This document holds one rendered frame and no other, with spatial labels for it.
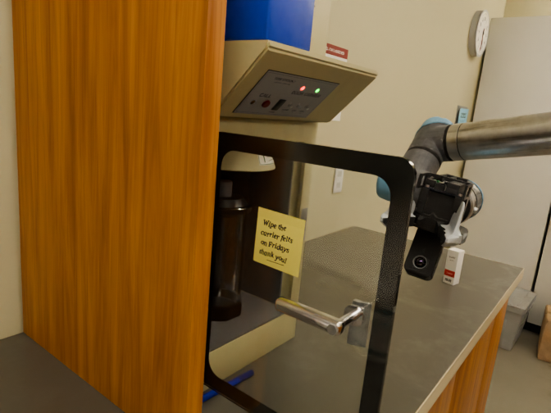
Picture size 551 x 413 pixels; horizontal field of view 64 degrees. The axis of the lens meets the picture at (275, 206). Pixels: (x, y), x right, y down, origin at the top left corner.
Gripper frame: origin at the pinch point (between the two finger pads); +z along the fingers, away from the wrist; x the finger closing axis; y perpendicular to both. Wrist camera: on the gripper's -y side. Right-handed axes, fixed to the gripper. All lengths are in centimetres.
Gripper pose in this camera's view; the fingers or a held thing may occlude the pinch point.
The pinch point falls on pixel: (413, 233)
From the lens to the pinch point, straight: 62.3
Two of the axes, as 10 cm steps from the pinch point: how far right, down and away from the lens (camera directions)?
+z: -5.3, 1.0, -8.4
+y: 2.0, -9.5, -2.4
